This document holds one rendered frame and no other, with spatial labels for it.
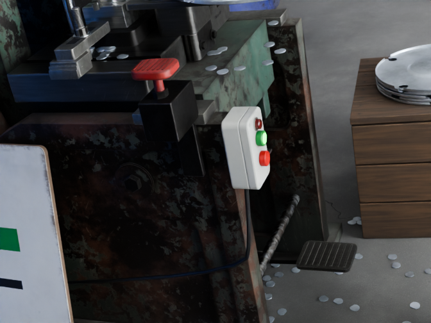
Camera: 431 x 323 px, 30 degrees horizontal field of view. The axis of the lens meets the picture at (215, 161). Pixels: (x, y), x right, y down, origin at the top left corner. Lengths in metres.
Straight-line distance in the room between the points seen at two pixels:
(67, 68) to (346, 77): 1.75
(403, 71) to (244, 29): 0.51
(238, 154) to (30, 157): 0.42
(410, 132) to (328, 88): 1.08
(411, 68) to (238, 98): 0.61
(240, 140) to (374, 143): 0.67
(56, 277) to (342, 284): 0.71
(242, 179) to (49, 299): 0.50
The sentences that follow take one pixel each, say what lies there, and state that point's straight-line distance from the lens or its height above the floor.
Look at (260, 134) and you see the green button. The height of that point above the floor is 0.59.
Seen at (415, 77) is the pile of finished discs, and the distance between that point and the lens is 2.05.
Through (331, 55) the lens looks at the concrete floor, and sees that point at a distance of 3.31.
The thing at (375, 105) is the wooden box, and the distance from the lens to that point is 2.01.
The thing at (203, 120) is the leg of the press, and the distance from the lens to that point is 1.39.
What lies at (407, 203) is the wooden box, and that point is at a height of 0.11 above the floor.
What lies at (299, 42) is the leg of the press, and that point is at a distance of 1.83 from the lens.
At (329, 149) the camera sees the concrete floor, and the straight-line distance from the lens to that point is 2.58.
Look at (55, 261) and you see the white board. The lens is 1.63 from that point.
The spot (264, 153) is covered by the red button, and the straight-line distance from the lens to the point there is 1.41.
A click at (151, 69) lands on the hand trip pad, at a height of 0.76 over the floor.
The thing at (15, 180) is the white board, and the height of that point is 0.52.
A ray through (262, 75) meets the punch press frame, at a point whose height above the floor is 0.54.
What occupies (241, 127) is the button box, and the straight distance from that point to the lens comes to 1.36.
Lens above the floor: 1.20
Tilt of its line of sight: 27 degrees down
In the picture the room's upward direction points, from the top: 11 degrees counter-clockwise
